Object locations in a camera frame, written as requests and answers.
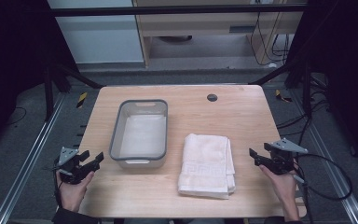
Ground light wooden desk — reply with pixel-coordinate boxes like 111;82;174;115
132;0;308;68

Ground white basin with grey rim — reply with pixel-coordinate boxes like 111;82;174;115
108;98;169;169

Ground white towel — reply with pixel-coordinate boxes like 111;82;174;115
177;133;237;200

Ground black curtain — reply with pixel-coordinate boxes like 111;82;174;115
0;0;79;158
287;0;358;174

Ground black metal stand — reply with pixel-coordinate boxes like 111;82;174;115
248;57;313;119
42;62;105;123

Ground person's left hand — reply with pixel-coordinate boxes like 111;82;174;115
55;170;96;213

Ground aluminium floor rail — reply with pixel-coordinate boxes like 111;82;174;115
290;88;358;224
0;92;67;224

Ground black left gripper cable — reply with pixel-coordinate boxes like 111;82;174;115
45;160;63;209

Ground black horizontal frame bar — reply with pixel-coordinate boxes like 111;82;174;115
48;3;310;18

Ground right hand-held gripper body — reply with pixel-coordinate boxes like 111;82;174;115
264;137;310;175

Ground thin black floor cable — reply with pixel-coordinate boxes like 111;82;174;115
5;106;28;127

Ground black floor cables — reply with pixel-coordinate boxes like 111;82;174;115
275;74;335;138

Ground person's right hand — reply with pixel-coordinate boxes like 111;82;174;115
258;163;301;218

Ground black hanging desk cables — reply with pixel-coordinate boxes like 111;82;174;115
249;11;292;67

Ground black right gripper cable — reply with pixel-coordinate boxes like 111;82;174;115
292;152;354;224

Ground white cabinet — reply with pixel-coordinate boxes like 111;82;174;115
47;0;145;65

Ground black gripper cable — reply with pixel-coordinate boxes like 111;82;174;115
292;152;354;224
45;160;63;209

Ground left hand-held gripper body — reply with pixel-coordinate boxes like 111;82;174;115
55;146;90;186

